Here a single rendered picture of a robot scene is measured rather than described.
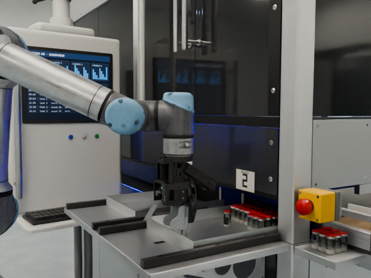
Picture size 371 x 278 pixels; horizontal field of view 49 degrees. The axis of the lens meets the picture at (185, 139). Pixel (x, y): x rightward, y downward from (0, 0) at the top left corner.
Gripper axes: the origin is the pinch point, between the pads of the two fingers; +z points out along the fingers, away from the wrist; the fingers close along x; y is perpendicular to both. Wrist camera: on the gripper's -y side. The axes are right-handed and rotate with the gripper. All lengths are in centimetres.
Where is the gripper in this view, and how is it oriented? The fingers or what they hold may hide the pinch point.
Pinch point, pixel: (185, 233)
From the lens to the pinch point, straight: 106.5
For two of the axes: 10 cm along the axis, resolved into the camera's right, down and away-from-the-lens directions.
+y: -8.6, 0.3, -5.1
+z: 0.0, 10.0, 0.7
